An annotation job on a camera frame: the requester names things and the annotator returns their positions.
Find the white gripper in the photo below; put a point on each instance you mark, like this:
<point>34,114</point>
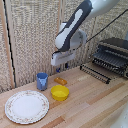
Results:
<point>62,58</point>

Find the orange bread loaf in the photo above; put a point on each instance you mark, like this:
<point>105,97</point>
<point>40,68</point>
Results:
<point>60,81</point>

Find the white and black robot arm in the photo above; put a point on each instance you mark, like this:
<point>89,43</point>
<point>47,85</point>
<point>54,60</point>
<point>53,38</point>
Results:
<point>75,23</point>

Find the black dish rack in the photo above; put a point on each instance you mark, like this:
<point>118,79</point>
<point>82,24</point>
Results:
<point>111,55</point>

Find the blue plastic cup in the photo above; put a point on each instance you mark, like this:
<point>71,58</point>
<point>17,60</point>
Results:
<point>42,81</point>

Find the yellow plastic bowl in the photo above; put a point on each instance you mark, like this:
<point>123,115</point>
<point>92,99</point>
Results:
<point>60,92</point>

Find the white floral rimmed plate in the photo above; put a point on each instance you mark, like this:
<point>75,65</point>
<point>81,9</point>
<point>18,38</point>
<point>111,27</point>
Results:
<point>26,107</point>

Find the white blurry object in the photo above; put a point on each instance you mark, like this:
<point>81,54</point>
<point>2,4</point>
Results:
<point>121,118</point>

